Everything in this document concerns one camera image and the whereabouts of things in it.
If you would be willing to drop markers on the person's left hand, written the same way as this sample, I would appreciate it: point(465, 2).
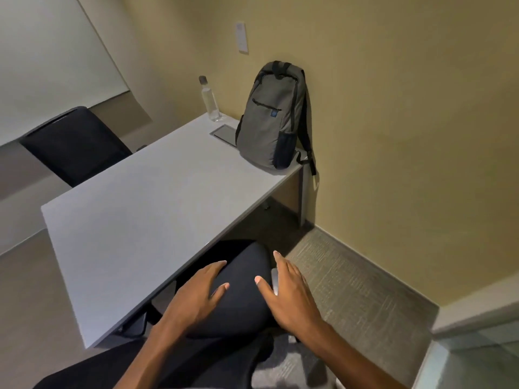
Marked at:
point(190, 297)

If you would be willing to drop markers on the person's right hand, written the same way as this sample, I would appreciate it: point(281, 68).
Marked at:
point(296, 303)

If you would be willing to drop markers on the person's right thumb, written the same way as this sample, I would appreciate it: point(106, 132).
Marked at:
point(266, 290)

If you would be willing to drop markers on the person's left thumb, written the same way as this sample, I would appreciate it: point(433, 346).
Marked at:
point(219, 291)

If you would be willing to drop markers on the person's left forearm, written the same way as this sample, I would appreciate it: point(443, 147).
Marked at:
point(152, 356)

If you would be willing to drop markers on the person's right forearm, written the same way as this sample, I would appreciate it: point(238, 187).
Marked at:
point(348, 356)

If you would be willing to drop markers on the grey desk leg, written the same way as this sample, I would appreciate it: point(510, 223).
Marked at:
point(302, 198)

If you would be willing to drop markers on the grey backpack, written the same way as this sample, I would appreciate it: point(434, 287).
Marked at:
point(269, 121)

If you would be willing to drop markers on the clear plastic water bottle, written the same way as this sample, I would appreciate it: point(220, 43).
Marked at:
point(210, 101)

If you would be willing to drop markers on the black mesh office chair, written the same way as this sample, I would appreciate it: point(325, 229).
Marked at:
point(75, 145)

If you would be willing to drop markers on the glass door panel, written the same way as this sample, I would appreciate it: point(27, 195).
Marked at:
point(474, 360)

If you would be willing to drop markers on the white wall plate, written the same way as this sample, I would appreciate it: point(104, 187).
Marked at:
point(241, 37)

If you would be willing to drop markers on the white wall board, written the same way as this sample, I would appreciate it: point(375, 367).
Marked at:
point(52, 64)

